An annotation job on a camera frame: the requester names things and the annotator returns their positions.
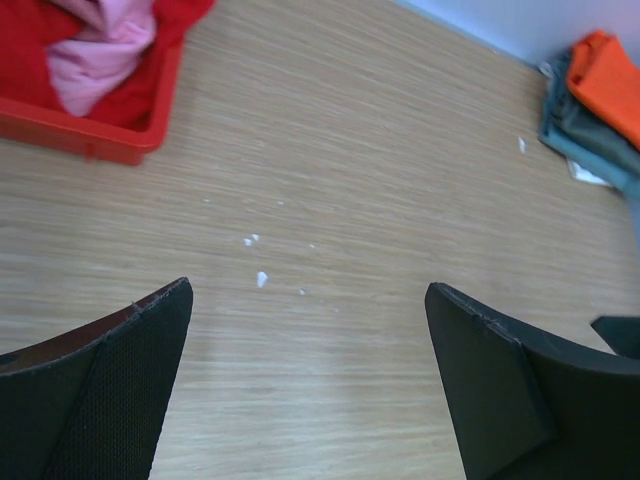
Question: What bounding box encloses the orange t shirt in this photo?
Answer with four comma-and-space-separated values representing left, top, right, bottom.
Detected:
566, 30, 639, 149

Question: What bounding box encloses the folded grey t shirt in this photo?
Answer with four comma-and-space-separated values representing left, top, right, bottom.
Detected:
541, 50, 639, 172

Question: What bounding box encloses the light pink t shirt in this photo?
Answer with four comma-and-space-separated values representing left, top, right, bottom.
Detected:
47, 0, 156, 117

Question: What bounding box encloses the folded white t shirt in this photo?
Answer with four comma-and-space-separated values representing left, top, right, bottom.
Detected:
566, 159, 611, 188

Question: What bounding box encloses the red plastic bin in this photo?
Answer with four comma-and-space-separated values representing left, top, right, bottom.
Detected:
1, 38, 185, 166

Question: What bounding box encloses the folded blue t shirt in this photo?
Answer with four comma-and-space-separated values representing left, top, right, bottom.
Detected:
539, 108, 639, 198

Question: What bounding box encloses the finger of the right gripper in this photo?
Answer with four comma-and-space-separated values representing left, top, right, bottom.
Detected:
591, 316, 640, 358

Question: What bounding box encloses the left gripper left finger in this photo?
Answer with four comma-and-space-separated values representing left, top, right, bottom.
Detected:
1, 278, 193, 479

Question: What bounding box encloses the red t shirt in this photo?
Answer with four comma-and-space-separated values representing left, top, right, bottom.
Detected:
1, 0, 214, 130

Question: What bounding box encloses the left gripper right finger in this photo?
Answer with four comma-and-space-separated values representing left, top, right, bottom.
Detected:
425, 283, 639, 479

